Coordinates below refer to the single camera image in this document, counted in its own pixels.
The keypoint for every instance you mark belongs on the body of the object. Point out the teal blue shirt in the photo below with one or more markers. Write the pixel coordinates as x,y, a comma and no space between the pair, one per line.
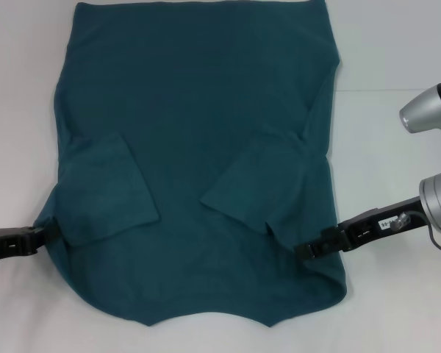
206,110

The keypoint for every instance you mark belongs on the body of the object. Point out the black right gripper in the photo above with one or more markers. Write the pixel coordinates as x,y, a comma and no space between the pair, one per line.
367,229

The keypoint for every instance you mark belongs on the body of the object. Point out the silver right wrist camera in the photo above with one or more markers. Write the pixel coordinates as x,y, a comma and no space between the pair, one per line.
422,110

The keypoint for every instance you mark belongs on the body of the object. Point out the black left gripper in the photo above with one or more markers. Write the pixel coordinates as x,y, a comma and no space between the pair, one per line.
7,244

